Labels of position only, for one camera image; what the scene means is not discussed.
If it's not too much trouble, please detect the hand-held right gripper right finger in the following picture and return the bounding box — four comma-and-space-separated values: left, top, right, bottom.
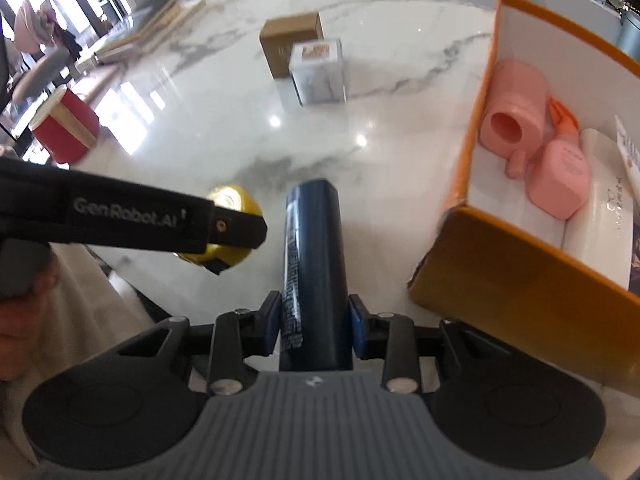
348, 294, 496, 395

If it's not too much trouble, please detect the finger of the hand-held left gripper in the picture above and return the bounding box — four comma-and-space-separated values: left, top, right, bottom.
212, 200, 269, 252
206, 254, 251, 277

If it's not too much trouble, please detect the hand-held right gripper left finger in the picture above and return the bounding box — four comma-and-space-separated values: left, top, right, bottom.
117, 290, 282, 396

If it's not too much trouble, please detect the gold round tin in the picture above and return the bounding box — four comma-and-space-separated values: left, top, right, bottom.
175, 184, 263, 266

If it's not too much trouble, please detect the navy blue bottle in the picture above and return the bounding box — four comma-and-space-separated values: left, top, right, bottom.
279, 178, 355, 376

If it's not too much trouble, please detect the orange storage box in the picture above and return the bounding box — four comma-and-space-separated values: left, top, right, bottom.
407, 0, 640, 396

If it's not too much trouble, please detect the white glasses case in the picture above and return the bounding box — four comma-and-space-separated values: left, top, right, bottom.
560, 128, 638, 291

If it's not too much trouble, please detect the person's left hand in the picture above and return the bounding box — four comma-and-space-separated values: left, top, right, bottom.
0, 256, 59, 381

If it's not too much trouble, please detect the cream garment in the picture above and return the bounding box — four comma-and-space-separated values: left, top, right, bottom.
0, 247, 162, 467

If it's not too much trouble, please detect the wooden stick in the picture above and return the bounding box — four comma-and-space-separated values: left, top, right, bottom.
47, 102, 96, 142

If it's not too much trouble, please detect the grey round stool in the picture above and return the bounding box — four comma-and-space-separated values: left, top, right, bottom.
12, 47, 71, 104

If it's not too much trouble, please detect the grey cover book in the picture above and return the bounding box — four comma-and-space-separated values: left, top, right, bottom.
95, 20, 166, 64

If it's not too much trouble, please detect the illustrated picture box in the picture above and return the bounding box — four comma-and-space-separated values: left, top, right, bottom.
289, 38, 347, 107

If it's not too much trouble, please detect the brown cardboard box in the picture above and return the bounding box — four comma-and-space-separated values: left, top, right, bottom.
259, 11, 325, 79

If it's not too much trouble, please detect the pink cushion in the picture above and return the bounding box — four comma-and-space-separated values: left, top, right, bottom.
14, 0, 57, 52

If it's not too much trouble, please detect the small pink pump bottle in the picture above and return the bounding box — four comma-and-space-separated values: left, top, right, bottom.
527, 97, 592, 220

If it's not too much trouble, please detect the large pink bottle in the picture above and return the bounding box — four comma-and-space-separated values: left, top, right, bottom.
480, 58, 551, 157

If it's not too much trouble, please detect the white printed packet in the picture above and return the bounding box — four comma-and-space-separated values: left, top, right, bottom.
614, 115, 640, 196

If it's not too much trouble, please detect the blue-grey bin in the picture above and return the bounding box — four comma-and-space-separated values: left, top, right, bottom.
616, 10, 640, 59

